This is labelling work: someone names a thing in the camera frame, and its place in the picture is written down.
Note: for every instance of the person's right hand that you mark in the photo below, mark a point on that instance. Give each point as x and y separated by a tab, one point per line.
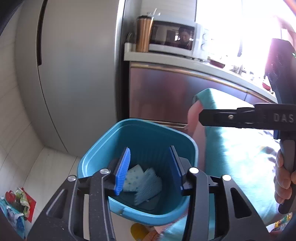
282	180

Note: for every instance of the teal plastic trash bin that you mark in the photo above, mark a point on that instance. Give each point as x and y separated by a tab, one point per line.
149	146

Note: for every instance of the dark base cabinets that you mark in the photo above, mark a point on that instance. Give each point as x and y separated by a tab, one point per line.
164	94

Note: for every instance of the teal patterned tablecloth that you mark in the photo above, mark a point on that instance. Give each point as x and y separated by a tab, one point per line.
231	191

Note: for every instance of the colourful packets on floor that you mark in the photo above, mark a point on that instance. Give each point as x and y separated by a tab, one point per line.
18	208

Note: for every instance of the blue sponge cloth in bin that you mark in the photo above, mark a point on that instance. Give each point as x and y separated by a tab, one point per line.
145	185

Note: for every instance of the white microwave oven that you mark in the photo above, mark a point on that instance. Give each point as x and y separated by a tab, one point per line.
180	37

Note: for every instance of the dark red food container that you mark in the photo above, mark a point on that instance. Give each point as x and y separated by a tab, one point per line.
216	63

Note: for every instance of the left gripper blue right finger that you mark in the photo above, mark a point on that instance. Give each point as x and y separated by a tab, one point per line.
177	170

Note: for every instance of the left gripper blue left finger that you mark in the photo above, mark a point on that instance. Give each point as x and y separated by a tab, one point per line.
121	171

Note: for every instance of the silver refrigerator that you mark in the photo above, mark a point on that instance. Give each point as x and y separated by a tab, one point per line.
67	58

